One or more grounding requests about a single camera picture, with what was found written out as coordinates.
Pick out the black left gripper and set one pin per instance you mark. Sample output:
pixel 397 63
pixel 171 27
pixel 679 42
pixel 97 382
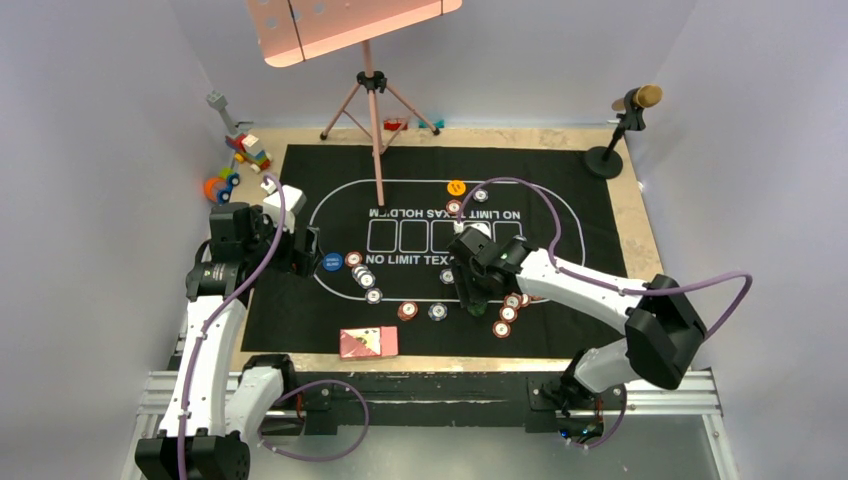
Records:
pixel 299 261

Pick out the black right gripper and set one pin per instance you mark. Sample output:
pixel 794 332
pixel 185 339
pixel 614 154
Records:
pixel 463 284

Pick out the blue small blind button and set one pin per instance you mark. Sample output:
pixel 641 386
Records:
pixel 333 262

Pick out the lone blue chip mid-table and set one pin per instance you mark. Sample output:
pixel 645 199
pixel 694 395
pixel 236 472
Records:
pixel 446 276

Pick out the blue poker chip stack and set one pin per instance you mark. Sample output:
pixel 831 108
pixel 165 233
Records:
pixel 438 312

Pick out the blue chips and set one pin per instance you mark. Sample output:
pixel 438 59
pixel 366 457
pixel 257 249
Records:
pixel 480 195
pixel 366 279

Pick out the red poker chip stack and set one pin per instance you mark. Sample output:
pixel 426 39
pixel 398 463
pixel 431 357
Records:
pixel 407 310

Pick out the yellow big blind button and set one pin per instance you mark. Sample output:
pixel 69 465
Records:
pixel 456 188

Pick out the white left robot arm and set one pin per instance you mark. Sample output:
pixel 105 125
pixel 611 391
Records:
pixel 207 433

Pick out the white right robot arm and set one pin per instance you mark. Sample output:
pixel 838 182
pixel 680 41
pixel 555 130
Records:
pixel 660 330

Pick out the green poker chip stack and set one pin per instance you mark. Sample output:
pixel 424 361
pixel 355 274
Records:
pixel 477 310

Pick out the black poker table mat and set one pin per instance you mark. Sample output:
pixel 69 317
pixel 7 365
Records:
pixel 546 196

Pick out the red playing card box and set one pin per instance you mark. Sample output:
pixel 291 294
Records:
pixel 371 342

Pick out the colourful toy block train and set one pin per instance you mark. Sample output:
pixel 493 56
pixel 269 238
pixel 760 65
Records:
pixel 248 149

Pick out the small red toy block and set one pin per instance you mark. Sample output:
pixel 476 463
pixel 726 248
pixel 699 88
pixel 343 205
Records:
pixel 396 124

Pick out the small teal toy block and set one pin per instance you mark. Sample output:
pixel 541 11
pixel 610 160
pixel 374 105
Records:
pixel 438 124

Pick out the gold microphone on stand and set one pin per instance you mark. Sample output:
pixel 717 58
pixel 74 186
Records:
pixel 605 162

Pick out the grey toy block tower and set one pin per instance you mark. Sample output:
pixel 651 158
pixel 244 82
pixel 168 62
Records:
pixel 218 102

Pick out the pink music stand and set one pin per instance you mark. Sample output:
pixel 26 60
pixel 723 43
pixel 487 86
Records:
pixel 292 32

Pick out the aluminium mounting rail frame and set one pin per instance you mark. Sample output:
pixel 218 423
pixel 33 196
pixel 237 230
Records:
pixel 488 424

